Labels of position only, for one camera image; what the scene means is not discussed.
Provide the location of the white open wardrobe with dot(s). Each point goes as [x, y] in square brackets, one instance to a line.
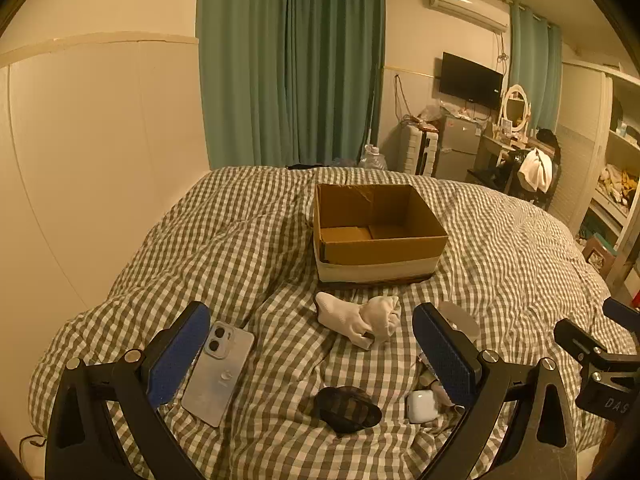
[580, 160]

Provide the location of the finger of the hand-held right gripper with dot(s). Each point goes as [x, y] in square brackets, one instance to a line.
[575, 340]
[620, 312]

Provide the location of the narrow green curtain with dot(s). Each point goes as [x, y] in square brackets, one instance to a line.
[535, 65]

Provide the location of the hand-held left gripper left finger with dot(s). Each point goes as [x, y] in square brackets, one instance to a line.
[175, 355]

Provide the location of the dark bag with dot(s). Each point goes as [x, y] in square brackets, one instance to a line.
[305, 165]

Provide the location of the white earbuds case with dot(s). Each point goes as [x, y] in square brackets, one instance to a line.
[421, 406]

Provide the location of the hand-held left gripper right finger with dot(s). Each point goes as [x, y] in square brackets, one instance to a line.
[445, 355]

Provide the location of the brown cardboard box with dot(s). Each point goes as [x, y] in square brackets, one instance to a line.
[380, 255]

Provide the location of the white sock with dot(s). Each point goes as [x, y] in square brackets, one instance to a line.
[382, 315]
[340, 315]

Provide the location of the crumpled plastic bag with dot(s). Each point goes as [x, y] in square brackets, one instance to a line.
[430, 114]

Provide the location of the green checked blanket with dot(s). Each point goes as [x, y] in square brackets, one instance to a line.
[280, 240]

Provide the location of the white oval mirror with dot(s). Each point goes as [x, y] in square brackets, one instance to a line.
[516, 107]

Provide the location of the white air conditioner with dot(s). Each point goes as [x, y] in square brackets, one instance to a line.
[467, 5]

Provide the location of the white suitcase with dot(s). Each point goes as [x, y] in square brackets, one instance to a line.
[415, 150]

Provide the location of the wide green curtain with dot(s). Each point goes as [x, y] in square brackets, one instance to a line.
[290, 60]

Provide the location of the silver smartphone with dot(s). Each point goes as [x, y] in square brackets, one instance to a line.
[217, 375]

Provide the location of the grey mini fridge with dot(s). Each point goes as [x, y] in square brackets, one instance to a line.
[457, 145]

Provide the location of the light dressing desk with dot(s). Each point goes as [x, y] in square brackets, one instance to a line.
[492, 152]

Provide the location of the white cloth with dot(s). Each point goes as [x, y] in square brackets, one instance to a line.
[535, 170]

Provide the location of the small wooden stool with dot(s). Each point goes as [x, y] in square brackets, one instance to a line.
[600, 255]

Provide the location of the small white tube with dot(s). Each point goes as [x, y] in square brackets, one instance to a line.
[429, 380]

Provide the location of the white tape roll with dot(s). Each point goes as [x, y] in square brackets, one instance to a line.
[462, 322]

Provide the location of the dark chair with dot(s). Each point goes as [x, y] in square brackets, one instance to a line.
[552, 150]

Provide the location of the large clear water bottle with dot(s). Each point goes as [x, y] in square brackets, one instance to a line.
[372, 159]

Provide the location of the black wall television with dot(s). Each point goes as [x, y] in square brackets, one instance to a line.
[470, 80]

